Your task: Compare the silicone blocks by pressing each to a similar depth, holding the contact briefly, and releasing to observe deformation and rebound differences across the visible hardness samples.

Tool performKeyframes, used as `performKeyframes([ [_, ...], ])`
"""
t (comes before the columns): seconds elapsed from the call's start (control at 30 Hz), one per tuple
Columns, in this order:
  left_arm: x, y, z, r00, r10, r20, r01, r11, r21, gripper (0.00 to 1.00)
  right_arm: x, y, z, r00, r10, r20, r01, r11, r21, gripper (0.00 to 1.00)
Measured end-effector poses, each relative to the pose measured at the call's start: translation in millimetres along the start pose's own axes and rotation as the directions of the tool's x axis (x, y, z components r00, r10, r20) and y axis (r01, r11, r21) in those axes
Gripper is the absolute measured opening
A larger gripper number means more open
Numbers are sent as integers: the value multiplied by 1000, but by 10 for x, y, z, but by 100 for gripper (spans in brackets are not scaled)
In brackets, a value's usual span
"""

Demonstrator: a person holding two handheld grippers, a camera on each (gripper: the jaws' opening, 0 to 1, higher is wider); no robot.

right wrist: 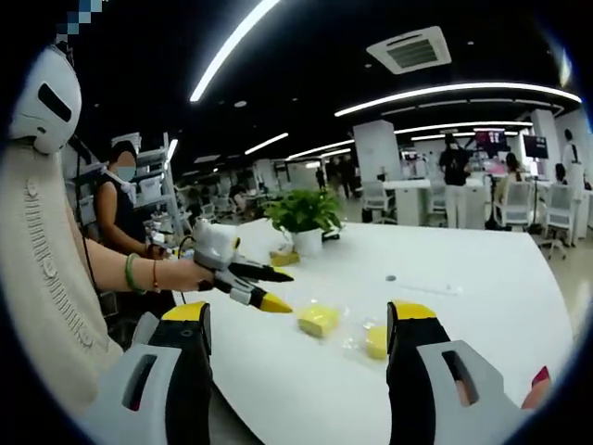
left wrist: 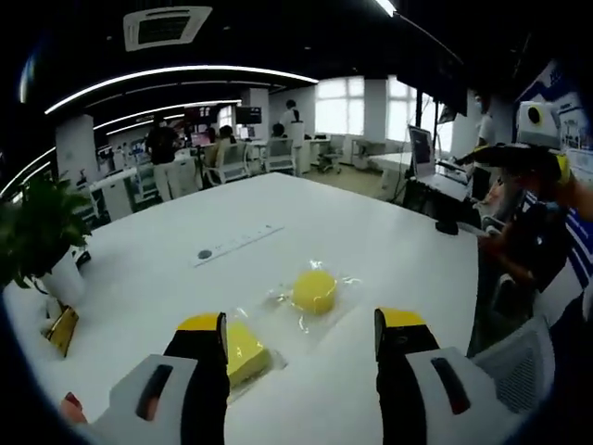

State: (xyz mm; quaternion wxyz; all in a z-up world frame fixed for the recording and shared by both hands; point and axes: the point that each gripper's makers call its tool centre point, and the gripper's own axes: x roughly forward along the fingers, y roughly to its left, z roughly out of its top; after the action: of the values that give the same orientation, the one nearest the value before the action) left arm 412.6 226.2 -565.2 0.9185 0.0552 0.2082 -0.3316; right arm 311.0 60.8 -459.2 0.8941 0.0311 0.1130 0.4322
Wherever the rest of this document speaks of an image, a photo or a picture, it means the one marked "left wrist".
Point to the square yellow silicone block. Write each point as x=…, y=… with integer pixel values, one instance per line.
x=245, y=352

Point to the black wall monitor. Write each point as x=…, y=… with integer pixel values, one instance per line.
x=248, y=115

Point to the potted green plant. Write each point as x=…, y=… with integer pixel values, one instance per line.
x=41, y=222

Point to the long ceiling light strip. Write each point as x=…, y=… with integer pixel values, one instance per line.
x=385, y=4

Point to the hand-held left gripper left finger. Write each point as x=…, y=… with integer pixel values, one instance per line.
x=139, y=417

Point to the clear plastic wrapper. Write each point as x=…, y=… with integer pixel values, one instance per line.
x=278, y=296
x=278, y=359

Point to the person's left hand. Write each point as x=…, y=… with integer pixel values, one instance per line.
x=73, y=410

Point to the round yellow silicone block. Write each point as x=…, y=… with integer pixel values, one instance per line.
x=315, y=292

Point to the ceiling air conditioner unit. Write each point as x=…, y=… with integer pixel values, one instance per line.
x=167, y=28

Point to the white mesh office chair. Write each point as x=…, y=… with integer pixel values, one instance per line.
x=519, y=366

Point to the small black object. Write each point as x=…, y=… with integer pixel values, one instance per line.
x=447, y=227

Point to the curved ceiling light strip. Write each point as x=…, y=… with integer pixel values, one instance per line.
x=176, y=73

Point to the blue white wall poster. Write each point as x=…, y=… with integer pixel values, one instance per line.
x=576, y=120

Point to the desktop monitor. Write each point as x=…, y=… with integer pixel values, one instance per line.
x=421, y=150

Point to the yellow tissue box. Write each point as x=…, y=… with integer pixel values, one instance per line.
x=64, y=331

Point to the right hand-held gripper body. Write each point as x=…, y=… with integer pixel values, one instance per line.
x=542, y=125

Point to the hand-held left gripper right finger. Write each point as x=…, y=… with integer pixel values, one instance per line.
x=412, y=398

